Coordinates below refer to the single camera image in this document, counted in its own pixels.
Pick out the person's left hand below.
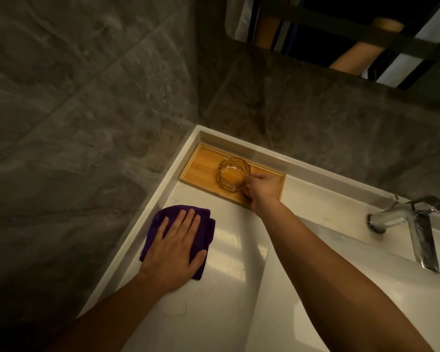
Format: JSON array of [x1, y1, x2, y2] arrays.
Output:
[[138, 208, 208, 294]]

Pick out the person's right hand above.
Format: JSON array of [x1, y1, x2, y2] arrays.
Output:
[[240, 174, 283, 214]]

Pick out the purple cleaning cloth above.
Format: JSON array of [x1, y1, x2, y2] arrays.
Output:
[[140, 205, 216, 281]]

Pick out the clear glass ashtray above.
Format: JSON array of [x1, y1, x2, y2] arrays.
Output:
[[216, 157, 251, 190]]

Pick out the bamboo wooden tray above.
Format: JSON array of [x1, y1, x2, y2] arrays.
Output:
[[179, 143, 287, 211]]

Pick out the white ceramic sink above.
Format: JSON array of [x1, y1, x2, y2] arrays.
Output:
[[77, 124, 440, 352]]

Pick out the chrome faucet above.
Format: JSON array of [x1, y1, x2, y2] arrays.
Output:
[[366, 195, 440, 273]]

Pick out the wall mirror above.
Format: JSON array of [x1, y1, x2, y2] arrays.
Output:
[[225, 0, 440, 90]]

